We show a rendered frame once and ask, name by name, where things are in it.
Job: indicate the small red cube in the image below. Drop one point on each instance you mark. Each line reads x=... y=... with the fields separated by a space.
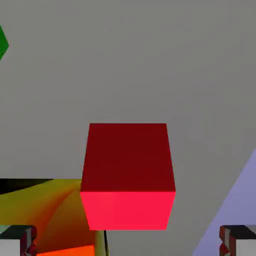
x=128 y=180

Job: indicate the small green cube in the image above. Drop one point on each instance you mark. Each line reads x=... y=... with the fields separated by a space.
x=2 y=44

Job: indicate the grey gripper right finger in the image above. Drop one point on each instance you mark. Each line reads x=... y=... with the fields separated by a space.
x=240 y=240

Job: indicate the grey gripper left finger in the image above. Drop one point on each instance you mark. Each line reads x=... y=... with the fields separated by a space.
x=14 y=240

